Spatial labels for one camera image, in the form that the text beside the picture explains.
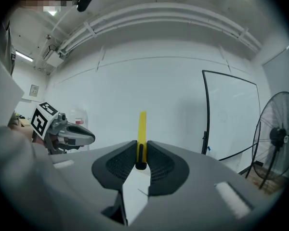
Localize grey wall panel box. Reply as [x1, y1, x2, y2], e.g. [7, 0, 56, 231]
[29, 84, 40, 98]

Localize white marker cup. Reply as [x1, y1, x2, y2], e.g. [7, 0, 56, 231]
[207, 145, 217, 159]

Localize person's left forearm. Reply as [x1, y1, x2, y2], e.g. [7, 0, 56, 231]
[7, 125, 36, 143]

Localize whiteboard on black stand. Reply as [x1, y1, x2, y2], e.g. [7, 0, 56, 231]
[201, 69, 264, 175]

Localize white ceiling pipes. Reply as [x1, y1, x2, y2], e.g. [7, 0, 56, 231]
[56, 5, 263, 55]

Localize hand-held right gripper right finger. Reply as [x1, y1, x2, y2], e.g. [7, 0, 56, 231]
[128, 140, 280, 231]

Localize clear plastic water bottle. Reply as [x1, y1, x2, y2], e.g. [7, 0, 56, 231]
[69, 106, 90, 152]

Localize person's grey shirt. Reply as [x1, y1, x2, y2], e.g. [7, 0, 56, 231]
[0, 19, 17, 77]

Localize yellow black marker pen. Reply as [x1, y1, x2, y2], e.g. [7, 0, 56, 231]
[134, 111, 148, 171]

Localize black pedestal fan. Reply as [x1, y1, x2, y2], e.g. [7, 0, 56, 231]
[245, 91, 289, 190]

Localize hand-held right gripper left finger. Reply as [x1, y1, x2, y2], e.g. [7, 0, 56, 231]
[50, 140, 138, 226]

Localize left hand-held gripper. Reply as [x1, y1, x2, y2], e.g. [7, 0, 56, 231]
[30, 102, 96, 155]

